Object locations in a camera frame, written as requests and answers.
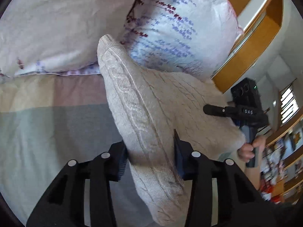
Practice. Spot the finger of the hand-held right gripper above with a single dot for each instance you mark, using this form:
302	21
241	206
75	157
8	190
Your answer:
216	111

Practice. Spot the wooden headboard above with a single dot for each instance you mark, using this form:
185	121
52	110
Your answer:
253	33

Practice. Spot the wooden bookshelf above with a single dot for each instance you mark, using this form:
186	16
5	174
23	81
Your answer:
281	160

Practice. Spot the pastel colour-block bed sheet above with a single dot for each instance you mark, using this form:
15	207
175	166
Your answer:
61	127

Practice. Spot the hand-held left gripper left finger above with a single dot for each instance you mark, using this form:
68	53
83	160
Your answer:
122	161

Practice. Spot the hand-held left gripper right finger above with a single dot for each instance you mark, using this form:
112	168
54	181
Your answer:
178	156

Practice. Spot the window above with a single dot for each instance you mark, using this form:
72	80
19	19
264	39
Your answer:
287	104

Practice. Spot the person's right hand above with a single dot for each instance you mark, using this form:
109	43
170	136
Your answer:
248	150

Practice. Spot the floral white pillow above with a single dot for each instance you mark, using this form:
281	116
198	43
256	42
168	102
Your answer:
59	26
175	28

